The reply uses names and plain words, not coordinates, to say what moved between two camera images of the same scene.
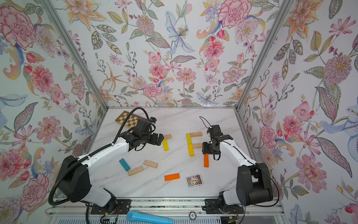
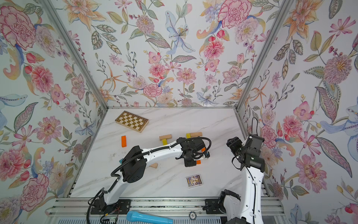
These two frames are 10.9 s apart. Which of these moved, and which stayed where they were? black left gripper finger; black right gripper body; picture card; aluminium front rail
Moved: black left gripper finger; black right gripper body
Stayed: aluminium front rail; picture card
